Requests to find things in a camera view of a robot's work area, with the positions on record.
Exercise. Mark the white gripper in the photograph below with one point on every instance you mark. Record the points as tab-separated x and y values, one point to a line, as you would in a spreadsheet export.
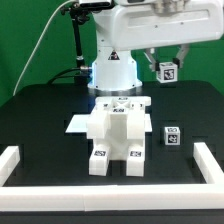
144	26

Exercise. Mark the white cube nut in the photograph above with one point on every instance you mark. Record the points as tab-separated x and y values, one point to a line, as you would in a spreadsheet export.
172	135
167	72

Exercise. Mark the white chair seat block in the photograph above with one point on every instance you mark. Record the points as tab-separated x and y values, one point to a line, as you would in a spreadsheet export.
118	140

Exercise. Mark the white chair back frame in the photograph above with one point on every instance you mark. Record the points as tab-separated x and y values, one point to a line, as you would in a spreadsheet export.
99	122

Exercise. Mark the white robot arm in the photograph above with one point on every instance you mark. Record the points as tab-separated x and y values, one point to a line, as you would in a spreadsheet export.
115	70

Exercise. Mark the white U-shaped border fence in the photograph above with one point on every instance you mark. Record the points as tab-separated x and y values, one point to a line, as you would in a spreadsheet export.
209	195

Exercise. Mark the black camera stand pole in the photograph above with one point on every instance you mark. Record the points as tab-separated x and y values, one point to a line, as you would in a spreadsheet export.
78	17

